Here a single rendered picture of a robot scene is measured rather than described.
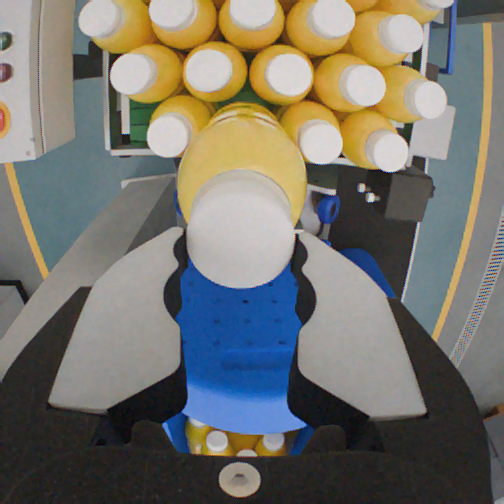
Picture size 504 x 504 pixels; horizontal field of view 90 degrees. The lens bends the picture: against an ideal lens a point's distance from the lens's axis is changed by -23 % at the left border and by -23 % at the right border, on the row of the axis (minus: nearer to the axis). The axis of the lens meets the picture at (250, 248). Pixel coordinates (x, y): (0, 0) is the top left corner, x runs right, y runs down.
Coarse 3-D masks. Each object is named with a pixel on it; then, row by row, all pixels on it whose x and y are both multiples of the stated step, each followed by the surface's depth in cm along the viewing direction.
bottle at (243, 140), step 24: (216, 120) 18; (240, 120) 15; (264, 120) 17; (192, 144) 15; (216, 144) 14; (240, 144) 13; (264, 144) 14; (288, 144) 15; (192, 168) 14; (216, 168) 13; (240, 168) 13; (264, 168) 13; (288, 168) 14; (192, 192) 13; (288, 192) 14
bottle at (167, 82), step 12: (144, 48) 26; (156, 48) 27; (168, 48) 29; (156, 60) 26; (168, 60) 27; (180, 60) 30; (156, 72) 26; (168, 72) 28; (180, 72) 30; (156, 84) 28; (168, 84) 29; (180, 84) 32; (132, 96) 28; (144, 96) 28; (156, 96) 29; (168, 96) 32
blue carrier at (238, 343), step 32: (192, 288) 37; (224, 288) 37; (256, 288) 37; (288, 288) 38; (192, 320) 32; (224, 320) 32; (256, 320) 33; (288, 320) 33; (192, 352) 28; (224, 352) 29; (256, 352) 29; (288, 352) 29; (192, 384) 26; (224, 384) 25; (256, 384) 26; (192, 416) 28; (224, 416) 26; (256, 416) 26; (288, 416) 26
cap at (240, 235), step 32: (224, 192) 11; (256, 192) 11; (192, 224) 11; (224, 224) 11; (256, 224) 11; (288, 224) 11; (192, 256) 12; (224, 256) 12; (256, 256) 12; (288, 256) 12
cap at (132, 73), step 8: (128, 56) 23; (136, 56) 24; (144, 56) 24; (120, 64) 24; (128, 64) 24; (136, 64) 24; (144, 64) 24; (112, 72) 24; (120, 72) 24; (128, 72) 24; (136, 72) 24; (144, 72) 24; (152, 72) 25; (112, 80) 24; (120, 80) 25; (128, 80) 25; (136, 80) 25; (144, 80) 25; (120, 88) 25; (128, 88) 25; (136, 88) 25; (144, 88) 26
